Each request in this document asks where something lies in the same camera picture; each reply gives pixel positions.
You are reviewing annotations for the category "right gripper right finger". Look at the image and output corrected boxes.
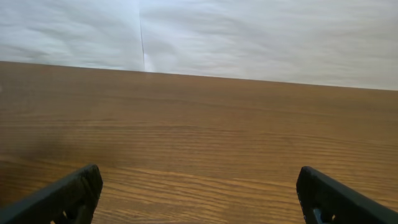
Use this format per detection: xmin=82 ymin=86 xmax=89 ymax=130
xmin=295 ymin=166 xmax=398 ymax=224

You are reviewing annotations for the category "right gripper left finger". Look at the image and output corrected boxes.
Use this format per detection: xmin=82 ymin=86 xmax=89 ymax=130
xmin=0 ymin=164 xmax=104 ymax=224

